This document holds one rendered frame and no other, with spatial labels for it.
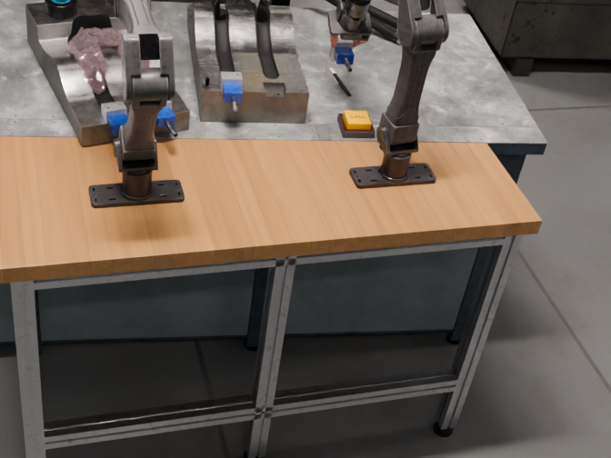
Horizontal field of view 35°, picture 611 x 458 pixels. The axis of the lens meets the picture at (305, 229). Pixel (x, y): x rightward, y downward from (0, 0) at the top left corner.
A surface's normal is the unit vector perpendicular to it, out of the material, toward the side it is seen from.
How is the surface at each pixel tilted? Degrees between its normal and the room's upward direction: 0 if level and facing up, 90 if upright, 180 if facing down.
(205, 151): 0
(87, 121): 0
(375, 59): 0
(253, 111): 90
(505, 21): 90
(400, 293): 90
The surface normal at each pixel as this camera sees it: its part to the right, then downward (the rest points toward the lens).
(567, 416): 0.12, -0.77
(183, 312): 0.16, 0.64
